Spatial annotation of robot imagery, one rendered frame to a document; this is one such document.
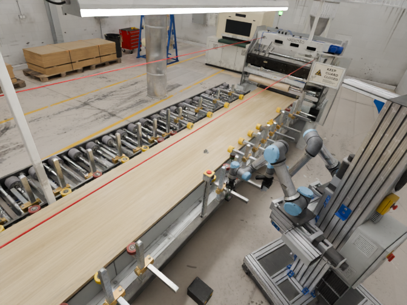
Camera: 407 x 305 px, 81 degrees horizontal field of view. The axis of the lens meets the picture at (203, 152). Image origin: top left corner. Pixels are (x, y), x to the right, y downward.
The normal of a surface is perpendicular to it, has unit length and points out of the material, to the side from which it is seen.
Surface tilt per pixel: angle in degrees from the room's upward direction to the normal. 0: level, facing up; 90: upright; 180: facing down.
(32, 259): 0
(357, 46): 90
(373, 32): 90
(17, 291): 0
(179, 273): 0
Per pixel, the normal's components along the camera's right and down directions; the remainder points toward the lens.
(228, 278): 0.10, -0.81
